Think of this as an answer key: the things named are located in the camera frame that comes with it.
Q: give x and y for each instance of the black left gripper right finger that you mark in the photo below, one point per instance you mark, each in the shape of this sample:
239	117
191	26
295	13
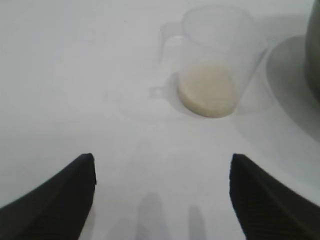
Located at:
270	207

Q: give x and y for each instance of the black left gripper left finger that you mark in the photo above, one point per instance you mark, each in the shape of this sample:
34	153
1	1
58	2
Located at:
50	202

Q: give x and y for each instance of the clear plastic measuring cup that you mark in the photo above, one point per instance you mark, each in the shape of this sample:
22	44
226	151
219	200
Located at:
217	42

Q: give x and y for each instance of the stainless steel mixing bowl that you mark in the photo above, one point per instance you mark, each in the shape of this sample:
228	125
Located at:
313	50

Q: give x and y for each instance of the white rice grains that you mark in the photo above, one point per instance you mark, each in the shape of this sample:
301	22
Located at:
207	92

